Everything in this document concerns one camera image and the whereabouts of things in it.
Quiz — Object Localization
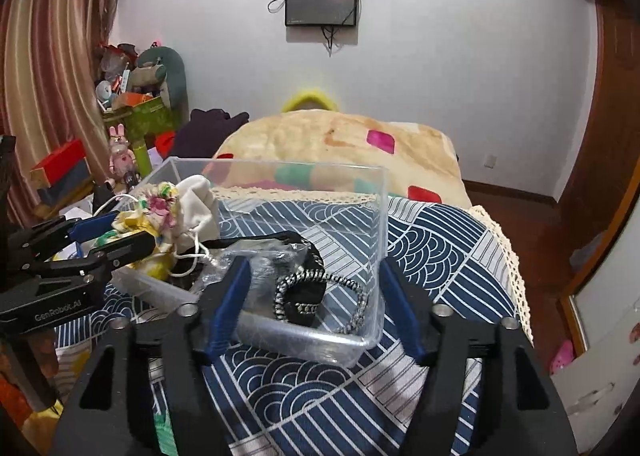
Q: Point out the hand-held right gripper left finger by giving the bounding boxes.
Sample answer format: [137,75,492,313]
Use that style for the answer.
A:
[50,256,253,456]

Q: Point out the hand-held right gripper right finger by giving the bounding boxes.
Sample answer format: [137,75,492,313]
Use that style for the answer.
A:
[381,260,582,456]

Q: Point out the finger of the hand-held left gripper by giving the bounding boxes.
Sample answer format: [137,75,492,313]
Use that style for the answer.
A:
[30,214,120,257]
[37,230,157,289]

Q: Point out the floral yellow cloth pouch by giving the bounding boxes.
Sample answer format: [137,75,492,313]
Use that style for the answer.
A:
[102,180,182,283]

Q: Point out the clear plastic storage box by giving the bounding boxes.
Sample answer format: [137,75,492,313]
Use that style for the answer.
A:
[112,156,390,368]

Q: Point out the clear plastic wrapper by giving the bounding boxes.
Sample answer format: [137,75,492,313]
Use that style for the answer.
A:
[192,241,308,299]

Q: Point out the red and blue box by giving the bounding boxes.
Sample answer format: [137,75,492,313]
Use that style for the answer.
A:
[29,138,96,209]

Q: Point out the pink bunny figurine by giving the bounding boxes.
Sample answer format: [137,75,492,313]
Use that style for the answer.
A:
[107,125,138,187]

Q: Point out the blue wave-pattern bed cover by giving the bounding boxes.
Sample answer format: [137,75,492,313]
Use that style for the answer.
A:
[55,196,526,456]

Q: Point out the green patterned box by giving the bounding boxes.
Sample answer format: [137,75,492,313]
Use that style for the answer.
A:
[102,96,182,147]

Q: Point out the dark purple clothing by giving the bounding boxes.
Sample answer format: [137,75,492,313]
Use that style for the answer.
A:
[172,108,251,159]

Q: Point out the pile of small toys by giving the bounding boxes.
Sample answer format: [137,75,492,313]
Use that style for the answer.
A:
[94,41,156,112]

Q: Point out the striped red curtain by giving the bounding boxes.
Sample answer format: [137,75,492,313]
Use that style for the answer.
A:
[0,0,132,229]

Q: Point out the pink slipper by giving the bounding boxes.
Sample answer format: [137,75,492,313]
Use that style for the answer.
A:
[549,340,576,376]

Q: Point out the green dinosaur plush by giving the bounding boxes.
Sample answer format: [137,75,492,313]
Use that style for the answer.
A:
[136,46,190,123]

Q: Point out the beige blanket with coloured squares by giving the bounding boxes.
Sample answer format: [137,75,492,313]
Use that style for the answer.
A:
[212,108,473,209]

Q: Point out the white cabinet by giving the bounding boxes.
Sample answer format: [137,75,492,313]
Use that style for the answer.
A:
[550,256,640,439]

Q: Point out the yellow plush item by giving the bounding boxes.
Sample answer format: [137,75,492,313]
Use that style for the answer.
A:
[280,90,342,113]

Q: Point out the wooden door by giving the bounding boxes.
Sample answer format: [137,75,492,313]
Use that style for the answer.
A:
[530,0,640,297]

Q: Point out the white cable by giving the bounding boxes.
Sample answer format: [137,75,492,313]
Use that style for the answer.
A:
[90,192,141,217]

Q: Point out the black white braided cord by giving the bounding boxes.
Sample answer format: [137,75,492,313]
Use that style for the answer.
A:
[272,270,372,337]

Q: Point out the black chain-trim pouch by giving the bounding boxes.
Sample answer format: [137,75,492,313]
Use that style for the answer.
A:
[220,231,327,329]

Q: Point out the cream drawstring bag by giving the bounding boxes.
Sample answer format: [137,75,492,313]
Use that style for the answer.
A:
[172,175,222,259]

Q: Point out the black screen cables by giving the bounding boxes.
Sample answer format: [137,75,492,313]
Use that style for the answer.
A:
[267,0,363,58]

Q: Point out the small black wall screen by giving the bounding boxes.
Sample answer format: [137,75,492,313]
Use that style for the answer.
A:
[285,0,360,28]

